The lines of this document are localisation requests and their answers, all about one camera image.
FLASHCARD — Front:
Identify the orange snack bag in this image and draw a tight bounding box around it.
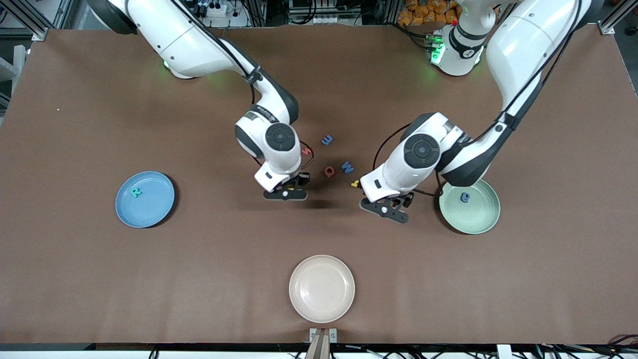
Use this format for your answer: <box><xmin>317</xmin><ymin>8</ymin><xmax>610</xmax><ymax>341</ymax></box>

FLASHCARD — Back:
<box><xmin>397</xmin><ymin>0</ymin><xmax>462</xmax><ymax>26</ymax></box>

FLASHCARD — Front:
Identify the white power strip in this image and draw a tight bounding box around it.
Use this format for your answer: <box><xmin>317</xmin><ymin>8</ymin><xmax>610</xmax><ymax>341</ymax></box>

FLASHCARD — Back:
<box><xmin>197</xmin><ymin>1</ymin><xmax>230</xmax><ymax>18</ymax></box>

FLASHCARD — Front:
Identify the beige plate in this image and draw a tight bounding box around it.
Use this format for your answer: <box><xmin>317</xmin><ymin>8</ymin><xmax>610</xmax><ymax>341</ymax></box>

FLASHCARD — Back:
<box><xmin>289</xmin><ymin>255</ymin><xmax>355</xmax><ymax>324</ymax></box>

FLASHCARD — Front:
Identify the aluminium frame profile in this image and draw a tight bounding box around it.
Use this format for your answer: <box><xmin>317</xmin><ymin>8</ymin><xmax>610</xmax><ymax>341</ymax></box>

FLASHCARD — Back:
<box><xmin>0</xmin><ymin>0</ymin><xmax>50</xmax><ymax>41</ymax></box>
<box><xmin>598</xmin><ymin>0</ymin><xmax>638</xmax><ymax>35</ymax></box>

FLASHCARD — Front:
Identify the blue plate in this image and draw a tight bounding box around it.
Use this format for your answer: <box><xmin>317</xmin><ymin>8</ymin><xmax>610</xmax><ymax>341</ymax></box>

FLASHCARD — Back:
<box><xmin>115</xmin><ymin>171</ymin><xmax>175</xmax><ymax>229</ymax></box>

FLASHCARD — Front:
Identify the metal table edge bracket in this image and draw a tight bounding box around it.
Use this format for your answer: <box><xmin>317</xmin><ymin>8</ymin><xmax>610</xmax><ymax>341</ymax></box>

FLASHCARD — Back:
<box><xmin>310</xmin><ymin>328</ymin><xmax>337</xmax><ymax>345</ymax></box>

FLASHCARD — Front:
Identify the black equipment rack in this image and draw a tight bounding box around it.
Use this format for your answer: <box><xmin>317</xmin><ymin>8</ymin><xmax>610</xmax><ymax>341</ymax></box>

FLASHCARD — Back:
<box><xmin>287</xmin><ymin>0</ymin><xmax>364</xmax><ymax>25</ymax></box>

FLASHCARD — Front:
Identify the grey side fixture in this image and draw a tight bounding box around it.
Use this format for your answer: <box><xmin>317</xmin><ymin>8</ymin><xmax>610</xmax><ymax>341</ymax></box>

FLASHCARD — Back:
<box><xmin>0</xmin><ymin>45</ymin><xmax>25</xmax><ymax>116</ymax></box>

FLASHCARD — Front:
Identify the green plate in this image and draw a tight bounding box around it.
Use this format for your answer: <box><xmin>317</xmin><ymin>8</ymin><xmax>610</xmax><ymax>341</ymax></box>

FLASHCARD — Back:
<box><xmin>439</xmin><ymin>179</ymin><xmax>501</xmax><ymax>235</ymax></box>

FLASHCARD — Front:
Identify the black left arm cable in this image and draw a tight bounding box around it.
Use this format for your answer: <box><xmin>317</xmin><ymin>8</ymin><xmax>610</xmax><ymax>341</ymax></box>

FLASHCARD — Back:
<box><xmin>373</xmin><ymin>0</ymin><xmax>584</xmax><ymax>197</ymax></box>

